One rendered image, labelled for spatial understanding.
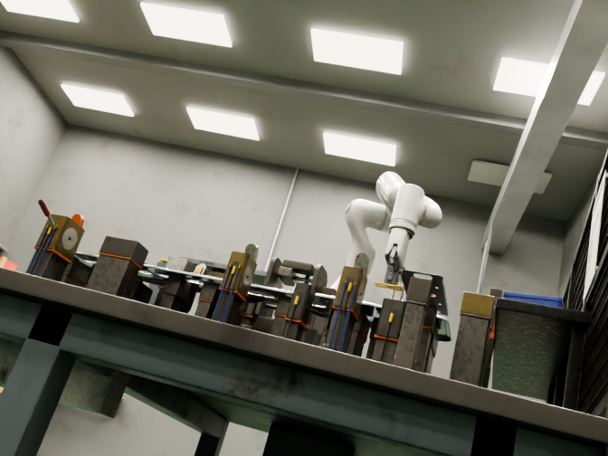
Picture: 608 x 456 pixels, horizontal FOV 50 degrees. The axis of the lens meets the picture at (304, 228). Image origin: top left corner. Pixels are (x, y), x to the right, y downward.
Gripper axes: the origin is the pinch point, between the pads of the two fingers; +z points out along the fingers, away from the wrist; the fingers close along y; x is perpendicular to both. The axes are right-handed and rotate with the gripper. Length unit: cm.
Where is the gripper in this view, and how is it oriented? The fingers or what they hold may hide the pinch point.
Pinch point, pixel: (391, 278)
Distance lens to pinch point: 199.8
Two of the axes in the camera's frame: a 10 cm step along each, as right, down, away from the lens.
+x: 9.3, 1.4, -3.3
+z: -2.7, 8.9, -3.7
